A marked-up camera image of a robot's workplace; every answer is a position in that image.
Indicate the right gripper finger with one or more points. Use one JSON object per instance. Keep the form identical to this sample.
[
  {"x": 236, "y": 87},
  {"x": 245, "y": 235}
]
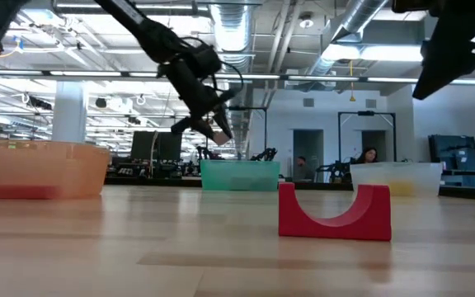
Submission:
[{"x": 448, "y": 62}]

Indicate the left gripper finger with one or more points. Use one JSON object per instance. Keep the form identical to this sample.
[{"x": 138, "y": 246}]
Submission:
[
  {"x": 194, "y": 125},
  {"x": 223, "y": 119}
]

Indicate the red arch block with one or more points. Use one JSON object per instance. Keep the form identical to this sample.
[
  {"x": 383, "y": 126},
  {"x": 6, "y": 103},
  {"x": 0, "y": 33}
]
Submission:
[{"x": 295, "y": 222}]

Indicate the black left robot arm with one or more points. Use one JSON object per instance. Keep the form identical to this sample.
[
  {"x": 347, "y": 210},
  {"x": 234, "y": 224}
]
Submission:
[{"x": 138, "y": 24}]

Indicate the black computer monitor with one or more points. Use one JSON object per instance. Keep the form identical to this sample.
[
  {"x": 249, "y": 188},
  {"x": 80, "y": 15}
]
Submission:
[
  {"x": 169, "y": 146},
  {"x": 143, "y": 145}
]

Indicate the teal translucent plastic bin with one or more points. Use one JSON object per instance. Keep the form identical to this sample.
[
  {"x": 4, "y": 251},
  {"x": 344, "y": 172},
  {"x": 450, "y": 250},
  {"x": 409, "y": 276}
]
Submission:
[{"x": 239, "y": 175}]

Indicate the person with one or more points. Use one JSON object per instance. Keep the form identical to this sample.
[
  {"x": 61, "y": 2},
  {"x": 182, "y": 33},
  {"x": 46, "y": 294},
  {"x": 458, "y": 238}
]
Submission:
[
  {"x": 301, "y": 165},
  {"x": 368, "y": 156}
]

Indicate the blue machine cabinet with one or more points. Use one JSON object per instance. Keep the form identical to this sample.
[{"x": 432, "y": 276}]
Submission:
[{"x": 458, "y": 158}]

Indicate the clear plastic bin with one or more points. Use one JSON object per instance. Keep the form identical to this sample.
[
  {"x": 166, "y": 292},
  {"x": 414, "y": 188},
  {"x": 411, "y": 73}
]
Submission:
[{"x": 423, "y": 177}]

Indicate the white building column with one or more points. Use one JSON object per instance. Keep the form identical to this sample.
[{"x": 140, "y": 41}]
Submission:
[{"x": 69, "y": 111}]

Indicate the orange translucent plastic bin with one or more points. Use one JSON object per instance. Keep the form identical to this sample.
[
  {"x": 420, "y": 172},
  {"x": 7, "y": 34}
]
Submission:
[{"x": 39, "y": 169}]

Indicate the black metal stand frame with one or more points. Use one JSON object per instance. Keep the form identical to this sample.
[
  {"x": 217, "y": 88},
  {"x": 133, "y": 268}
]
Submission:
[
  {"x": 365, "y": 113},
  {"x": 247, "y": 108}
]

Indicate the silver ceiling air duct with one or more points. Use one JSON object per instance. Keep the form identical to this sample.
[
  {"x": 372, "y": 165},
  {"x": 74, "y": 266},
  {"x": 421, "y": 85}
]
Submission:
[
  {"x": 357, "y": 16},
  {"x": 231, "y": 24}
]

